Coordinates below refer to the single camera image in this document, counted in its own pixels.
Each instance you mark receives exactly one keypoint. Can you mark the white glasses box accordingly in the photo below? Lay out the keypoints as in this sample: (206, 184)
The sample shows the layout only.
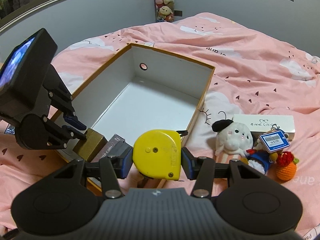
(262, 120)

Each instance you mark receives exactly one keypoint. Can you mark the blue price tag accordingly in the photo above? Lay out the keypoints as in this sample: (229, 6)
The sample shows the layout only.
(273, 140)

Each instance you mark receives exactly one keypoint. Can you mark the small gold box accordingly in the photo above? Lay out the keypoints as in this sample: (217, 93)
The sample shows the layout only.
(92, 145)

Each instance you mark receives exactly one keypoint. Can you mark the yellow tape measure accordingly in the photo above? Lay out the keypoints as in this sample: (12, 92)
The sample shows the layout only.
(155, 155)

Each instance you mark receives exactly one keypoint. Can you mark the orange cardboard box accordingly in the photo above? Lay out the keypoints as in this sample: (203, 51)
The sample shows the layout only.
(150, 100)

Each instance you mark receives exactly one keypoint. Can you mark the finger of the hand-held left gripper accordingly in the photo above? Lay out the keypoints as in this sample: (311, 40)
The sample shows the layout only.
(75, 123)
(75, 133)

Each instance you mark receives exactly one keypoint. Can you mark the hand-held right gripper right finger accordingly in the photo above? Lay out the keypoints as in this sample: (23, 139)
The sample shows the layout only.
(186, 163)

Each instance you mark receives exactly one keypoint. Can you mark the white plush with black beret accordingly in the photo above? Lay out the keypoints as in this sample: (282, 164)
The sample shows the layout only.
(235, 135)

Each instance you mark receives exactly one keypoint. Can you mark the dark grey gift box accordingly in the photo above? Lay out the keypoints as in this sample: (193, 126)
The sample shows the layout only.
(112, 145)

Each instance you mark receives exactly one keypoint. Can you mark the dark wall socket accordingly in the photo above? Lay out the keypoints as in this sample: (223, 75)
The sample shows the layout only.
(178, 13)

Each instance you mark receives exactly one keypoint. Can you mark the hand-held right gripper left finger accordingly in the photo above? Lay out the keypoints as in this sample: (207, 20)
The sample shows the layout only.
(128, 162)

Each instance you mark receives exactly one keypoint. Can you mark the pink printed duvet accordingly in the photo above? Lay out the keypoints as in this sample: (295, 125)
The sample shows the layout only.
(250, 67)

